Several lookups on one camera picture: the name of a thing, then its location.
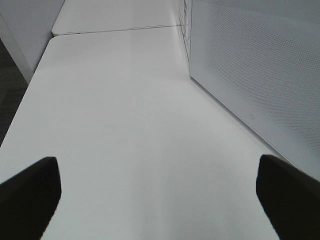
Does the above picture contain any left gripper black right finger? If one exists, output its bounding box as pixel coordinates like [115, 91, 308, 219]
[256, 154, 320, 240]

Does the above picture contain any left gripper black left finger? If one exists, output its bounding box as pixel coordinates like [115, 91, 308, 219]
[0, 156, 62, 240]

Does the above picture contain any white microwave door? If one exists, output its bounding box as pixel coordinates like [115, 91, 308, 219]
[185, 0, 320, 179]

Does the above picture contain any white microwave oven body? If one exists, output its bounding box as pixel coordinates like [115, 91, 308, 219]
[178, 0, 193, 59]

